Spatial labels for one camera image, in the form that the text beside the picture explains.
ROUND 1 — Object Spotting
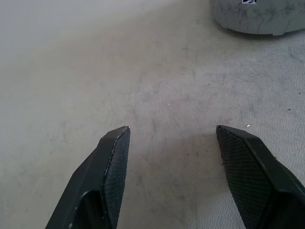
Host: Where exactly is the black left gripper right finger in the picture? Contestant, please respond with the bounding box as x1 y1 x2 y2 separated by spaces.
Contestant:
216 125 305 229

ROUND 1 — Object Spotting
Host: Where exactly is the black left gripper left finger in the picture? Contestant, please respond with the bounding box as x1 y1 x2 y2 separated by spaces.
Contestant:
45 125 131 229

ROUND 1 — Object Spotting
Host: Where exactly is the grey motor housing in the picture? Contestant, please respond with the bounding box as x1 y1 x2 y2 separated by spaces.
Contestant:
211 0 305 36

